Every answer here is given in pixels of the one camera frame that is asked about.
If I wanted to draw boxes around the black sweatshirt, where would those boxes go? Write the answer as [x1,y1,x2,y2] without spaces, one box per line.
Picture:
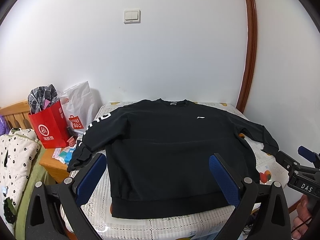
[67,99,279,219]

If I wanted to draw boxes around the person's right hand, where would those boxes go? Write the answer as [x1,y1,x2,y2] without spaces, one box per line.
[291,194,311,239]

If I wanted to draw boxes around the green bed sheet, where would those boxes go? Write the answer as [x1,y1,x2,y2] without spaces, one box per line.
[14,148,56,239]

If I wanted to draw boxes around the wooden bedside cabinet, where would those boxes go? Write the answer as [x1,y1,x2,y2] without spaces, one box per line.
[39,148,69,183]

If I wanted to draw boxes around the small packets on cabinet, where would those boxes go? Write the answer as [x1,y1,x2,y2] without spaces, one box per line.
[52,137,82,165]

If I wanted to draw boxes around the white dotted quilt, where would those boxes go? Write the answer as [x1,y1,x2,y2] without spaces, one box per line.
[1,128,41,233]

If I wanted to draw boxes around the red paper shopping bag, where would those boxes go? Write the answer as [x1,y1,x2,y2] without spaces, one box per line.
[29,101,71,148]

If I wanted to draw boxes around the wooden bed headboard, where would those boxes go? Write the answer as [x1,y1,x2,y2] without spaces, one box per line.
[0,100,33,129]

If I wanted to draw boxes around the purple cloth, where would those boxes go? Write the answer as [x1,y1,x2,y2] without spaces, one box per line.
[0,115,10,135]

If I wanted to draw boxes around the white plastic shopping bag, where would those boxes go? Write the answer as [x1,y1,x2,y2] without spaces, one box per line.
[59,81,98,136]

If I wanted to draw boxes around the plaid grey cloth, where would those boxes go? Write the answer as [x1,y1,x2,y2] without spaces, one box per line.
[28,84,60,114]

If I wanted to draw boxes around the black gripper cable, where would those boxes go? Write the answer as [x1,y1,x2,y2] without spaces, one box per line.
[291,213,317,240]

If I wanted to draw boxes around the brown wooden door frame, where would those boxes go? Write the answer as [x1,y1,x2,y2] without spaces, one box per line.
[236,0,258,113]

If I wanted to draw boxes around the white wall light switch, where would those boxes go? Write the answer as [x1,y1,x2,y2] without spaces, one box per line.
[124,9,140,24]

